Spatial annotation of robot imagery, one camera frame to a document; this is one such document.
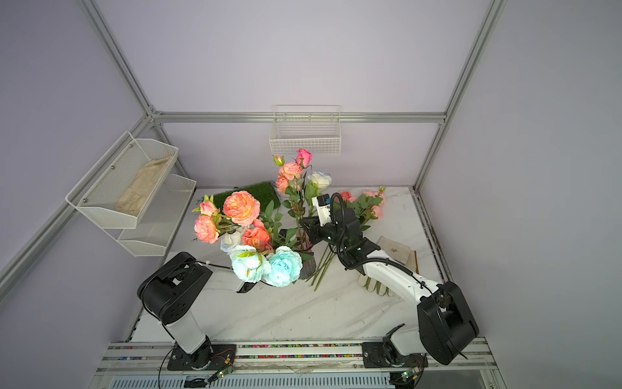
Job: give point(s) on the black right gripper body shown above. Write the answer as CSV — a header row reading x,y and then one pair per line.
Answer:
x,y
330,233

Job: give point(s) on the single pink red rose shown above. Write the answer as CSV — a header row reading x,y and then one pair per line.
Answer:
x,y
332,252

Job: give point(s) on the pink rose bunch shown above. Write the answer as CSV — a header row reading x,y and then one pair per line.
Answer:
x,y
369,205

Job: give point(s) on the pink spray rose stem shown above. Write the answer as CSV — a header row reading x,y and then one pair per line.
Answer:
x,y
290,183

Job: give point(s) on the magenta rose stem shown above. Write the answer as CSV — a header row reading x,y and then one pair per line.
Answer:
x,y
304,158

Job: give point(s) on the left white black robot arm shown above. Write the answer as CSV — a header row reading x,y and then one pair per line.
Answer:
x,y
171,291

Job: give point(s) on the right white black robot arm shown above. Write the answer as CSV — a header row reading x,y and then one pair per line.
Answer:
x,y
445,323

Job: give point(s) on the teal peony flower bunch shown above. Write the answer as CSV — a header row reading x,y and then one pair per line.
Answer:
x,y
279,269

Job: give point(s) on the orange pink peony bunch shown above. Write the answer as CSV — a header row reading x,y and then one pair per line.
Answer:
x,y
239,210

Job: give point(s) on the white rose flower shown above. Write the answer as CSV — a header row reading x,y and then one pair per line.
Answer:
x,y
230,241

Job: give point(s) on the beige cloth in shelf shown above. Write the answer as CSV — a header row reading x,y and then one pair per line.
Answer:
x,y
134,198

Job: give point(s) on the white two-tier mesh shelf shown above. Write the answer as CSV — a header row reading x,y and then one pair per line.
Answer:
x,y
150,233

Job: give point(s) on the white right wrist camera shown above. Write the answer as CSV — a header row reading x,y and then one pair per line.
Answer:
x,y
322,205

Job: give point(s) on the white wire wall basket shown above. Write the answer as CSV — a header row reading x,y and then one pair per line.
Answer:
x,y
316,128

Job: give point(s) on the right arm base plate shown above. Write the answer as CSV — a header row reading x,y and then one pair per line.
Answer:
x,y
385,355

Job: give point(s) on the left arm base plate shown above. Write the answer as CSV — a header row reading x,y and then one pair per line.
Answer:
x,y
206,358

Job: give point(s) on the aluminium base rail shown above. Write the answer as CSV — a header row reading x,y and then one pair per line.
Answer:
x,y
284,357

